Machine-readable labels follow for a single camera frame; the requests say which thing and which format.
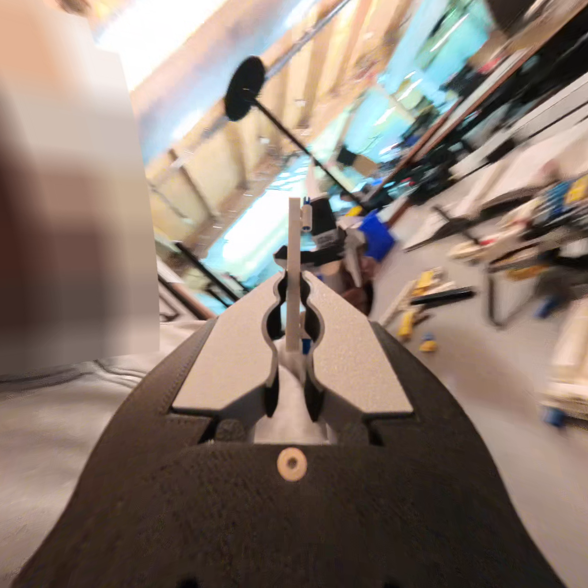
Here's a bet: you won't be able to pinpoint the black lego blade piece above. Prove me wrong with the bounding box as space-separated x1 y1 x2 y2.
403 204 488 253

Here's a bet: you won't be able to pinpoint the white lego beam with blue pins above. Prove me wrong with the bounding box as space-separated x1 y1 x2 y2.
286 197 314 354

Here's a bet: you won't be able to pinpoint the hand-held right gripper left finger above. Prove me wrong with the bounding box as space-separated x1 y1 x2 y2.
171 271 288 419

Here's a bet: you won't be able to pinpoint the grey hooded sweatshirt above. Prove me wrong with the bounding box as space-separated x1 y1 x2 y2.
0 317 217 588

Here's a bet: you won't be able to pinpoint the white lego parts with blue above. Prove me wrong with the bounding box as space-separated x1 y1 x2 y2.
540 312 588 430

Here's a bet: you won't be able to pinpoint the black round-base stand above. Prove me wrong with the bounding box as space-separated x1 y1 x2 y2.
224 56 370 209

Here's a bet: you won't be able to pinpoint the blue plastic bin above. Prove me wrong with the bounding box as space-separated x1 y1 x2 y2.
358 209 397 262

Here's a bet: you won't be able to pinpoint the yellow and white lego beams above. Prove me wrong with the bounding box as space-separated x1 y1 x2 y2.
379 268 477 343

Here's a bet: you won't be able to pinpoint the person's left hand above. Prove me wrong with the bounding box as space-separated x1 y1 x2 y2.
342 271 374 317

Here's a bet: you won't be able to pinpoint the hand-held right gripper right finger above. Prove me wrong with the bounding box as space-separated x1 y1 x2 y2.
301 270 415 422

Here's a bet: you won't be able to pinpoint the yellow white black lego model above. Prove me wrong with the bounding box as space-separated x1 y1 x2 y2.
478 175 588 285

